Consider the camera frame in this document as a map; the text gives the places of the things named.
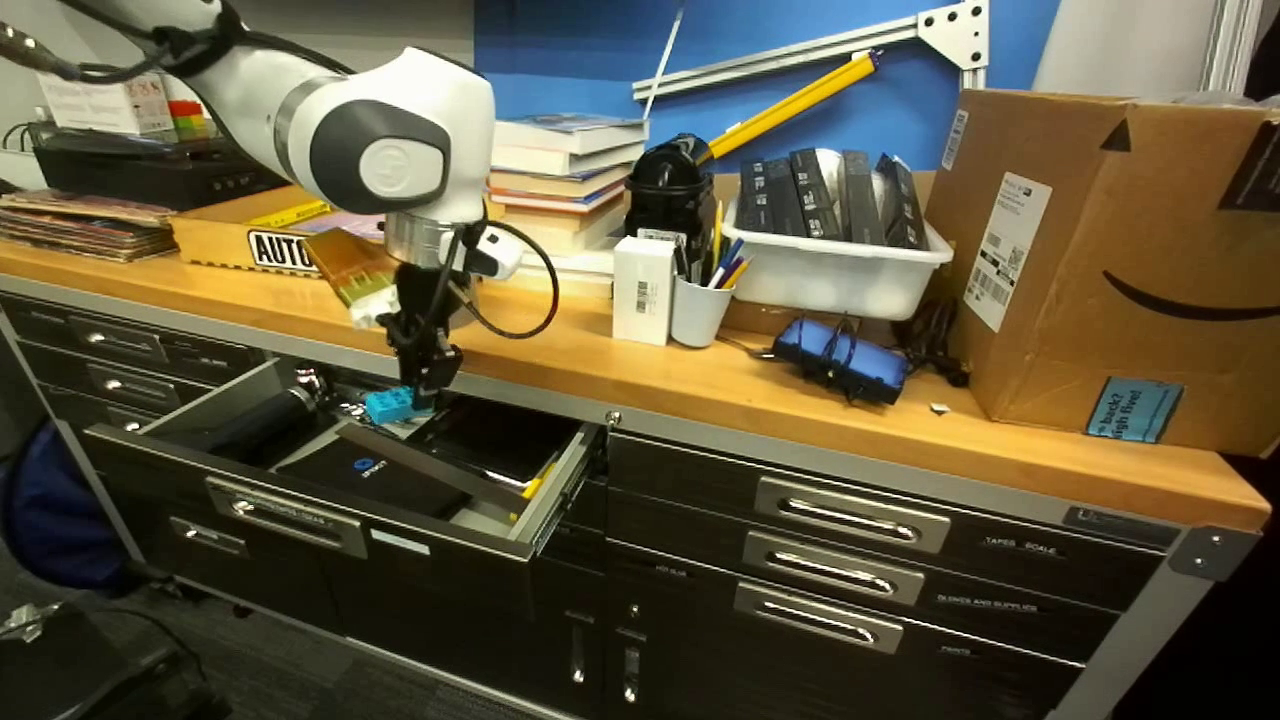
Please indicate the large cardboard box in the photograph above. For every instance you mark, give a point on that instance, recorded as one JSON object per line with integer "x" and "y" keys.
{"x": 1120, "y": 264}

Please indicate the dark flat bar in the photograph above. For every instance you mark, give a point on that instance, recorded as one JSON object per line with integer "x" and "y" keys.
{"x": 430, "y": 461}

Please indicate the aluminium bracket rail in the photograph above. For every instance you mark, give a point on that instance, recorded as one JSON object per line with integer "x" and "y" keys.
{"x": 826, "y": 45}

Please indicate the white pen cup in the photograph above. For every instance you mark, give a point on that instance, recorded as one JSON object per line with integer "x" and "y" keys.
{"x": 696, "y": 315}

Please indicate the black closed drawer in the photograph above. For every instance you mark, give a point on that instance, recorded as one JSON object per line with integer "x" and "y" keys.
{"x": 104, "y": 385}
{"x": 123, "y": 346}
{"x": 865, "y": 513}
{"x": 854, "y": 573}
{"x": 826, "y": 626}

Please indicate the small metal screw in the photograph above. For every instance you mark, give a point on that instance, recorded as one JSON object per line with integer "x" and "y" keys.
{"x": 936, "y": 411}

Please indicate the pile of dark magazines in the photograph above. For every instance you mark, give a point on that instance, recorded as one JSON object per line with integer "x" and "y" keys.
{"x": 81, "y": 224}

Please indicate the yellow cardboard box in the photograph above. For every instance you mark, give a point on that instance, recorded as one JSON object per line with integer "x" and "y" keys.
{"x": 234, "y": 232}

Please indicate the small white box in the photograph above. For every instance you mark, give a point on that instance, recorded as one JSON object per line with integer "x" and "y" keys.
{"x": 641, "y": 289}

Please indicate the giant yellow pencil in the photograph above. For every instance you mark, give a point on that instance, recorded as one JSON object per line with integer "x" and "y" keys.
{"x": 795, "y": 104}

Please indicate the white paper sheets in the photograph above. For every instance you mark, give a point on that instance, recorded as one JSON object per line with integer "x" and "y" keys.
{"x": 103, "y": 104}

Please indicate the blue lego brick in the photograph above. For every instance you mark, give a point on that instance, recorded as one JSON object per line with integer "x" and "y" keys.
{"x": 388, "y": 404}

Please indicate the black electronic device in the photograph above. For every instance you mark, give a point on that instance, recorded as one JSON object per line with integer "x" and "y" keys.
{"x": 135, "y": 167}

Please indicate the black bag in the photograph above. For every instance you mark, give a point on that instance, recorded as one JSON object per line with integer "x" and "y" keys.
{"x": 668, "y": 185}

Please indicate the stack of books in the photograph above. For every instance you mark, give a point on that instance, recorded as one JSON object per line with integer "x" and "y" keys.
{"x": 567, "y": 180}

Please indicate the white plastic bin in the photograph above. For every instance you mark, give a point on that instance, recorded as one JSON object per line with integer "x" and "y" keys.
{"x": 841, "y": 268}

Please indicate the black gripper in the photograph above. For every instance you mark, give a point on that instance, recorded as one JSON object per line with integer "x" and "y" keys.
{"x": 426, "y": 302}

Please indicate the open grey drawer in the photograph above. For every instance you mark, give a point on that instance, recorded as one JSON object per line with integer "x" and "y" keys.
{"x": 361, "y": 513}

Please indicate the blue chair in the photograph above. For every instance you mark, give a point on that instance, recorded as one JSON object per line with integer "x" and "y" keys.
{"x": 54, "y": 520}

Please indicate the black box with blue logo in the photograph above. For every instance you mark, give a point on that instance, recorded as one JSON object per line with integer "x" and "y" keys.
{"x": 378, "y": 481}

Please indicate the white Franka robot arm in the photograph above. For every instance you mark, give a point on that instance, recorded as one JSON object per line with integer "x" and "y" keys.
{"x": 361, "y": 134}

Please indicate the black flashlight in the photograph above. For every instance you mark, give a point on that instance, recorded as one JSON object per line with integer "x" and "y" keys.
{"x": 260, "y": 426}

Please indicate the blue pen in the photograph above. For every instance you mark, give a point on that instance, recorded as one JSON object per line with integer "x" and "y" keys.
{"x": 735, "y": 260}

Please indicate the black tray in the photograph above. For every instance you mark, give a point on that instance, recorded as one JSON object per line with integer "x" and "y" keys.
{"x": 817, "y": 191}
{"x": 902, "y": 202}
{"x": 771, "y": 194}

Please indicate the blue pouch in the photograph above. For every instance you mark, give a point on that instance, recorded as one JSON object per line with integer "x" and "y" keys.
{"x": 841, "y": 362}

